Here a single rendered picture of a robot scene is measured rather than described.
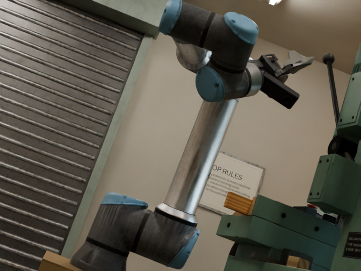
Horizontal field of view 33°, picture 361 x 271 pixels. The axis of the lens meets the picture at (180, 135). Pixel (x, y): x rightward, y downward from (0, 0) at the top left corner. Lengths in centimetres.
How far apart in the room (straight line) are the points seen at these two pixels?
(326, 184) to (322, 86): 374
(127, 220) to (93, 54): 288
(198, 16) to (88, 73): 327
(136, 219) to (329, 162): 77
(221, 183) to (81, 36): 154
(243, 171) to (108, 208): 286
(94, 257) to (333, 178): 87
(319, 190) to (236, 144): 339
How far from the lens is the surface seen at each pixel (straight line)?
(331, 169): 147
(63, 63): 474
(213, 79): 151
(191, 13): 150
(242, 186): 480
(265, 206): 158
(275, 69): 169
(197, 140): 202
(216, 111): 202
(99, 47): 477
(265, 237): 159
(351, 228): 149
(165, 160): 470
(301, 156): 500
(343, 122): 153
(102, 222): 204
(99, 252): 202
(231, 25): 147
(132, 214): 203
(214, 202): 473
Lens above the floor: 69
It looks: 12 degrees up
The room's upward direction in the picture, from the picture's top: 19 degrees clockwise
